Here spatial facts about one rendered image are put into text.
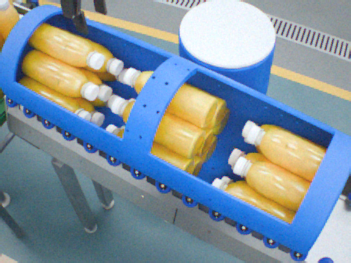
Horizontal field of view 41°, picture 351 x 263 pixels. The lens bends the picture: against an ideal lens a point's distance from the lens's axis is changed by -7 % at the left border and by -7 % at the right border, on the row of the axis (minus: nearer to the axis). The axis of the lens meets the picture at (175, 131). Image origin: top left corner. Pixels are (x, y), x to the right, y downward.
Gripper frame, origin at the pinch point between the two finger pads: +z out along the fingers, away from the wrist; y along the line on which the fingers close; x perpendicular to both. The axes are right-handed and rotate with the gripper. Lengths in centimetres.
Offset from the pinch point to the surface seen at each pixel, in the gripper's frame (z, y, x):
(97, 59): 14.7, -1.2, -0.4
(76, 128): 22.3, -16.2, -3.6
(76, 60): 15.4, -3.6, 4.5
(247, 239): 40, -14, -49
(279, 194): 18, -10, -52
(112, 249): 133, -15, 6
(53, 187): 133, -4, 47
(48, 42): 13.8, -3.2, 13.6
